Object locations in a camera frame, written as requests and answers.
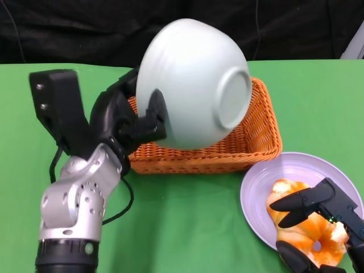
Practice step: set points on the pale green bowl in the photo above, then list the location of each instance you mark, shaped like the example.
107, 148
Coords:
185, 71

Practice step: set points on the orange striped bread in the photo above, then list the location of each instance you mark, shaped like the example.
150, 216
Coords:
307, 236
284, 187

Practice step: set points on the black backdrop curtain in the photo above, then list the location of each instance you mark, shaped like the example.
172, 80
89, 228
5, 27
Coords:
85, 28

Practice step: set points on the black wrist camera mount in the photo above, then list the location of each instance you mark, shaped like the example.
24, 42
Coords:
62, 108

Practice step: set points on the white metal frame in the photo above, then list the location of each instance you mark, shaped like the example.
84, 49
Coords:
355, 47

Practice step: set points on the lilac plate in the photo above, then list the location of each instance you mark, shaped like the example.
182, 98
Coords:
256, 193

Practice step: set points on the orange wicker basket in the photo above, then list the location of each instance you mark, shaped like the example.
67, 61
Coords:
256, 128

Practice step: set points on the green tablecloth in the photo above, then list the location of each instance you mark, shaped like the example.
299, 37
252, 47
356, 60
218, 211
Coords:
199, 213

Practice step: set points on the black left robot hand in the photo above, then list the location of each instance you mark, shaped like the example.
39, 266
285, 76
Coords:
111, 113

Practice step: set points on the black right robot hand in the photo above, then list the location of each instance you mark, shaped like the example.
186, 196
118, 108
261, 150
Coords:
335, 199

